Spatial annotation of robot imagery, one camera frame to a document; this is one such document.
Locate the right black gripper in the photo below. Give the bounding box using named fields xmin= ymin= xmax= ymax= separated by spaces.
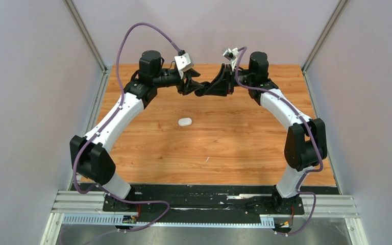
xmin=205 ymin=64 xmax=254 ymax=96

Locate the black earbud charging case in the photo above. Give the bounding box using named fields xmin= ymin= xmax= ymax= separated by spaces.
xmin=194 ymin=87 xmax=209 ymax=97

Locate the white earbud charging case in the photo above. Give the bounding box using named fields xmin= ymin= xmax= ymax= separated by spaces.
xmin=178 ymin=117 xmax=192 ymax=127

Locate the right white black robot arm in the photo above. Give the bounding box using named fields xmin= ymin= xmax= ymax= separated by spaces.
xmin=195 ymin=48 xmax=328 ymax=214

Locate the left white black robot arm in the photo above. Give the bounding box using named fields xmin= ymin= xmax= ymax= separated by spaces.
xmin=70 ymin=50 xmax=200 ymax=211

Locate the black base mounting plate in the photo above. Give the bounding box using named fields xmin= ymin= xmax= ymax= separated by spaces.
xmin=103 ymin=184 xmax=306 ymax=224

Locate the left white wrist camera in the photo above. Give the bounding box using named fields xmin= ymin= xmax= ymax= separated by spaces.
xmin=174 ymin=53 xmax=194 ymax=79

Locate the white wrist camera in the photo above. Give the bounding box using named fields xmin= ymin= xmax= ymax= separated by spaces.
xmin=223 ymin=47 xmax=239 ymax=62
xmin=174 ymin=53 xmax=194 ymax=79

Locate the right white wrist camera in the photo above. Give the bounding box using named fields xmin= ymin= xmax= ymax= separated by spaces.
xmin=223 ymin=47 xmax=239 ymax=62

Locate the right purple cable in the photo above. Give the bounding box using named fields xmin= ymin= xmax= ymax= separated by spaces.
xmin=234 ymin=46 xmax=325 ymax=236

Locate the purple cable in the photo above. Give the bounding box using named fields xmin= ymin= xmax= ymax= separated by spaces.
xmin=234 ymin=46 xmax=325 ymax=236
xmin=72 ymin=22 xmax=186 ymax=233

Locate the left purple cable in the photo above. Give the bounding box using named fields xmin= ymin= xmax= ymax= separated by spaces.
xmin=72 ymin=22 xmax=186 ymax=233

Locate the aluminium front rail frame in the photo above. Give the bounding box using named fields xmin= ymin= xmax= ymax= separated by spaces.
xmin=38 ymin=189 xmax=369 ymax=245

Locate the left aluminium corner post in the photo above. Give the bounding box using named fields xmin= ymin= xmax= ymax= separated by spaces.
xmin=63 ymin=0 xmax=108 ymax=73

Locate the aluminium corner post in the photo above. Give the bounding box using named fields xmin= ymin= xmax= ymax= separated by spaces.
xmin=301 ymin=0 xmax=349 ymax=74
xmin=63 ymin=0 xmax=108 ymax=73

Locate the right aluminium corner post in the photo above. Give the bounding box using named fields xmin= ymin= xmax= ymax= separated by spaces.
xmin=301 ymin=0 xmax=349 ymax=74

